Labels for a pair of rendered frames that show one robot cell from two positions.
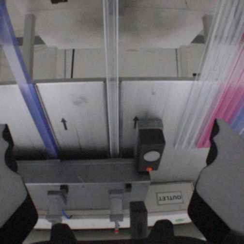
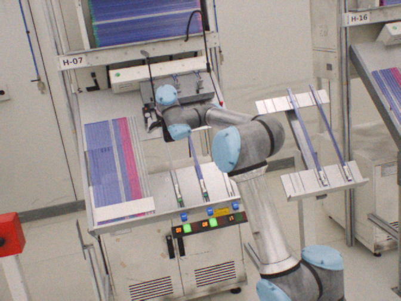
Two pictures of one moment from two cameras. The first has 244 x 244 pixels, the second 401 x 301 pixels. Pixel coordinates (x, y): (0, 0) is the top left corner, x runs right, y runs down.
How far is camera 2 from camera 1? 1.71 m
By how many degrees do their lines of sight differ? 20
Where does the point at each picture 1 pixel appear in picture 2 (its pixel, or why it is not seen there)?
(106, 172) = not seen: hidden behind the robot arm
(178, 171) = (125, 100)
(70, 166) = not seen: hidden behind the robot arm
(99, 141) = not seen: hidden behind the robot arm
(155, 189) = (132, 88)
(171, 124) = (140, 125)
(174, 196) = (123, 87)
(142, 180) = (147, 103)
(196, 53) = (46, 193)
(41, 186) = (182, 95)
